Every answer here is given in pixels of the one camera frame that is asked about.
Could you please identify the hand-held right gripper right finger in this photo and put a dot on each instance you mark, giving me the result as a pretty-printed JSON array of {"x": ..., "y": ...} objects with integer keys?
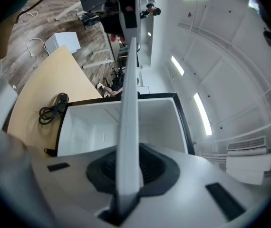
[{"x": 192, "y": 179}]

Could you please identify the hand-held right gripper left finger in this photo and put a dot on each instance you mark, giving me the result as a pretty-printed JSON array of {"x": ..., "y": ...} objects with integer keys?
[{"x": 64, "y": 186}]

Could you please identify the black fridge with white interior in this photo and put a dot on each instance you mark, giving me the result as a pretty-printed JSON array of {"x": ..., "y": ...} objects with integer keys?
[{"x": 154, "y": 125}]

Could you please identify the white fridge shelf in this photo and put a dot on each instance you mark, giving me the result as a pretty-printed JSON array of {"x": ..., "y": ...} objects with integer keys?
[{"x": 128, "y": 127}]

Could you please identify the white air conditioner unit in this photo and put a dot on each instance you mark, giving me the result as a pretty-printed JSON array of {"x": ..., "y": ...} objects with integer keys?
[{"x": 247, "y": 163}]

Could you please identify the white box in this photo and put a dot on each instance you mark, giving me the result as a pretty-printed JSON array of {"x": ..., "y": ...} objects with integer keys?
[{"x": 64, "y": 41}]

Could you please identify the white ceiling conduit pipe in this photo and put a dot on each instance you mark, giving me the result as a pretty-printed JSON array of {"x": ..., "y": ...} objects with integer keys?
[{"x": 190, "y": 27}]

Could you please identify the white table frame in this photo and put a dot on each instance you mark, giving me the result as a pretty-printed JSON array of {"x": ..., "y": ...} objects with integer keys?
[
  {"x": 67, "y": 10},
  {"x": 102, "y": 56}
]

